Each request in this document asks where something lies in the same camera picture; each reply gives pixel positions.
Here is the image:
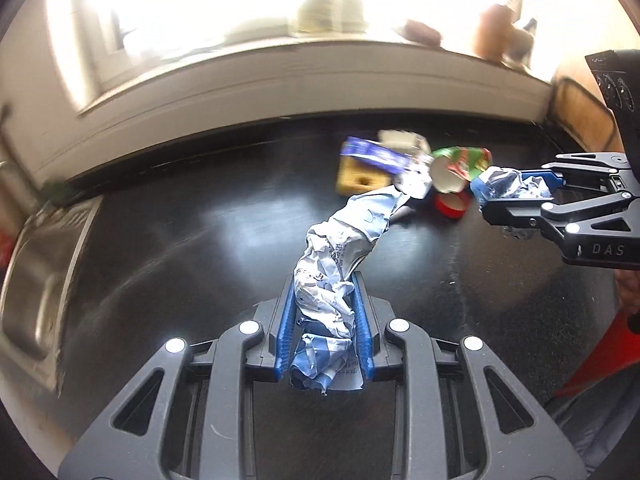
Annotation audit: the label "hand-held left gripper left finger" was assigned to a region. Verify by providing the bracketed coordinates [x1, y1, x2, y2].
[57, 272, 303, 480]

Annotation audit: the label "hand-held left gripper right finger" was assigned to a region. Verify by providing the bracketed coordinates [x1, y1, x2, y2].
[351, 272, 588, 480]

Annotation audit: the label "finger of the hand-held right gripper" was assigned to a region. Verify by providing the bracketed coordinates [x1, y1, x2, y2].
[520, 152, 632, 196]
[470, 180, 640, 267]

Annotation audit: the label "small blue-white paper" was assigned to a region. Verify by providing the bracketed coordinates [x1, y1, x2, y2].
[479, 166, 552, 241]

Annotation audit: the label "green and red paper cup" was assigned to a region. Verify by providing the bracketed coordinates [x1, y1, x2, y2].
[430, 146, 493, 195]

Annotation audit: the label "white wrapper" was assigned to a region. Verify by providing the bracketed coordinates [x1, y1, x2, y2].
[395, 152, 436, 198]

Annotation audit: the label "long blue-white paper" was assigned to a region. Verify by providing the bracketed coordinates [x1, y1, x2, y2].
[287, 185, 416, 396]

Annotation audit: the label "white packet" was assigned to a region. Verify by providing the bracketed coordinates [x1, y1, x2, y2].
[378, 130, 427, 155]

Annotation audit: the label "blue carton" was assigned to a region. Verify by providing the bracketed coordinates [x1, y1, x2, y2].
[341, 136, 416, 173]

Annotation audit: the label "yellow sponge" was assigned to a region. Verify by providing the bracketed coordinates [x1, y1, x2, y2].
[336, 157, 396, 195]

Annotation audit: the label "red bin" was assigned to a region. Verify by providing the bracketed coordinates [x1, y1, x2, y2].
[555, 310, 640, 402]

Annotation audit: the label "white vase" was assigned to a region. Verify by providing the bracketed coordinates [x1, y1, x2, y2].
[505, 25, 537, 69]

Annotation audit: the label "orange vase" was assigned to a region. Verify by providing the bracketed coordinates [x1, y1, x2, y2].
[474, 4, 521, 61]

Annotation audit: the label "brown scrubber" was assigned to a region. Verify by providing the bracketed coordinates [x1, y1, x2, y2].
[404, 20, 444, 47]

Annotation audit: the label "pale jar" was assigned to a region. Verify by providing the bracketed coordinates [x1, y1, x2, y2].
[297, 0, 342, 34]

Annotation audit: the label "steel sink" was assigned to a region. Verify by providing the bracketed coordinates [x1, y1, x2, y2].
[0, 160, 104, 396]

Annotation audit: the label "grey blue cloth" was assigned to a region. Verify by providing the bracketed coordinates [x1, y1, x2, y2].
[550, 392, 640, 480]

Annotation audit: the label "green cloth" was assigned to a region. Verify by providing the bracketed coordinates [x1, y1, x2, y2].
[42, 180, 77, 207]

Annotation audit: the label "red patterned bottles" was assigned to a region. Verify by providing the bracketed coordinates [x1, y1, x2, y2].
[0, 230, 16, 272]

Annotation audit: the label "wooden tray with black frame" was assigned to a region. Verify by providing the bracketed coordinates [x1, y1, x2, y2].
[547, 74, 626, 157]

